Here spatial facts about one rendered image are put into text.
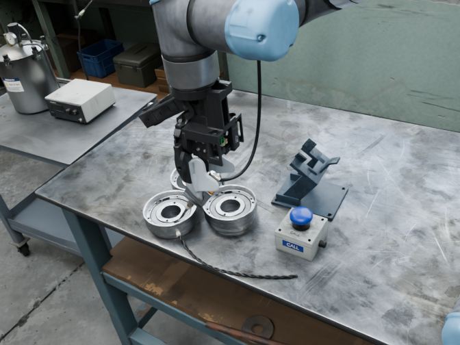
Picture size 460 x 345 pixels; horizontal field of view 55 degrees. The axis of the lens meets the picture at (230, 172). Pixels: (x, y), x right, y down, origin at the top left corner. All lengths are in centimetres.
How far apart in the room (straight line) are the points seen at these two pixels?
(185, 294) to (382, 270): 49
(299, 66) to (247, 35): 210
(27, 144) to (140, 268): 62
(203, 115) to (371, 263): 38
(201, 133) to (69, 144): 90
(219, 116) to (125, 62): 218
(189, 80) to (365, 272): 43
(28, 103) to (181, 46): 120
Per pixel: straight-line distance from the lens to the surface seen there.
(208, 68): 60
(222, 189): 91
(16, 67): 169
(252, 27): 49
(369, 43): 240
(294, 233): 79
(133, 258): 122
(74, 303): 193
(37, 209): 209
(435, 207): 94
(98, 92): 159
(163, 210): 90
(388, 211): 91
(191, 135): 65
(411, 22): 231
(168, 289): 112
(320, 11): 60
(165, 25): 58
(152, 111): 70
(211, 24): 52
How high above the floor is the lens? 140
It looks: 37 degrees down
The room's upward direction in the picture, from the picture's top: 8 degrees counter-clockwise
